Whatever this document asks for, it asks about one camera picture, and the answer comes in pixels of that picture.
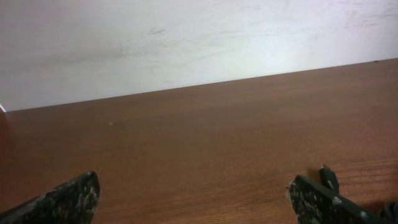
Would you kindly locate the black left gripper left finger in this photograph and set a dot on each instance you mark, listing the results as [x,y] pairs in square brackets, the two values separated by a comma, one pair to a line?
[72,202]

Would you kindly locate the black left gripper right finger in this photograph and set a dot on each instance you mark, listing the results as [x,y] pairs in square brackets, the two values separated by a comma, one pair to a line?
[321,203]

